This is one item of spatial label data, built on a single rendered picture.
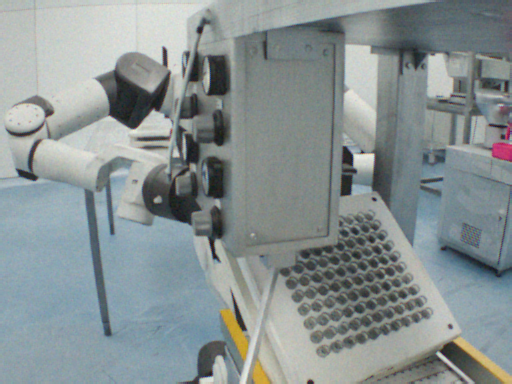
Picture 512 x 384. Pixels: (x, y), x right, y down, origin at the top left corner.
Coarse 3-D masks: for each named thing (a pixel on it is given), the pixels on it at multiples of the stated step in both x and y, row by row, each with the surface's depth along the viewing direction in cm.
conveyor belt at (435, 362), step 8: (248, 336) 64; (424, 360) 56; (432, 360) 56; (440, 360) 56; (408, 368) 55; (416, 368) 55; (424, 368) 55; (432, 368) 54; (440, 368) 54; (448, 368) 54; (392, 376) 54; (400, 376) 53; (408, 376) 53; (416, 376) 53; (424, 376) 53; (432, 376) 53; (440, 376) 53; (448, 376) 52; (456, 376) 52
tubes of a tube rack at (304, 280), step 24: (360, 240) 57; (312, 264) 54; (336, 264) 55; (360, 264) 55; (384, 264) 56; (312, 288) 51; (336, 288) 51; (384, 288) 54; (408, 288) 54; (336, 312) 50; (360, 312) 51; (384, 312) 50
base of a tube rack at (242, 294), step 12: (216, 240) 60; (228, 252) 58; (228, 264) 57; (228, 276) 57; (240, 276) 56; (240, 288) 55; (240, 300) 54; (252, 300) 54; (240, 312) 55; (252, 312) 53; (252, 324) 52; (264, 336) 51; (264, 348) 50; (264, 360) 50; (276, 360) 49; (420, 360) 55; (276, 372) 48; (384, 372) 51
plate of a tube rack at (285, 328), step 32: (352, 224) 60; (384, 224) 61; (256, 256) 53; (320, 256) 55; (416, 256) 59; (256, 288) 50; (352, 288) 53; (288, 320) 48; (384, 320) 51; (448, 320) 53; (288, 352) 45; (352, 352) 47; (384, 352) 48; (416, 352) 49
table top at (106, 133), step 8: (144, 120) 320; (152, 120) 320; (160, 120) 319; (168, 120) 318; (96, 128) 285; (104, 128) 284; (112, 128) 283; (120, 128) 282; (96, 136) 252; (104, 136) 251; (112, 136) 250; (120, 136) 250; (88, 144) 226; (96, 144) 226; (104, 144) 225; (112, 144) 225; (96, 152) 204; (160, 152) 202; (176, 152) 202; (176, 160) 194
